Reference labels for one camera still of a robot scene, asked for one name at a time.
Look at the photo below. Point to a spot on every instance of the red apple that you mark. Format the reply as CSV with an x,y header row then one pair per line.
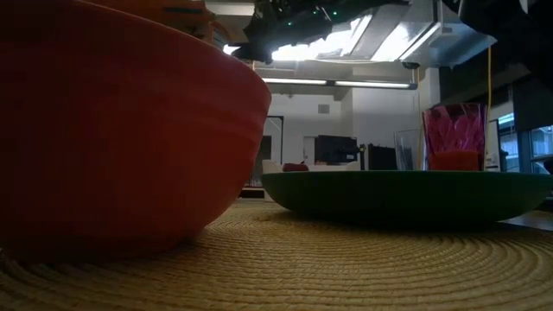
x,y
295,167

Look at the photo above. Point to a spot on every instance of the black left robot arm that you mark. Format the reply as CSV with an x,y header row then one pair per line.
x,y
285,26

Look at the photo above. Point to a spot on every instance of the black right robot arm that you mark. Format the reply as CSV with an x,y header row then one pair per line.
x,y
518,30

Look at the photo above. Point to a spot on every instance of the black monitor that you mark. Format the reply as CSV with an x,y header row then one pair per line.
x,y
334,149

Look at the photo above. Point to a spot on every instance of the white plastic bin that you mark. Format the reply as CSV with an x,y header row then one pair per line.
x,y
337,166

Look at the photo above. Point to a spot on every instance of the long ceiling light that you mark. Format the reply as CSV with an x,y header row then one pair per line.
x,y
337,82

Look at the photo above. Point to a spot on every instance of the round woven straw placemat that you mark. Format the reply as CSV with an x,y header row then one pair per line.
x,y
302,268

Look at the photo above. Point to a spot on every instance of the clear drinking glass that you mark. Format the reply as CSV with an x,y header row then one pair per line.
x,y
408,151

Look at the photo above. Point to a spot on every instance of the green plastic plate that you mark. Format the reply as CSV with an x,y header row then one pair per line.
x,y
406,194

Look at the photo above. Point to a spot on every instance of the red plastic bowl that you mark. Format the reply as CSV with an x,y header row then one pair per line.
x,y
108,129

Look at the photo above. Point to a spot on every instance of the pink plastic tumbler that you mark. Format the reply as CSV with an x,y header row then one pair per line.
x,y
453,129

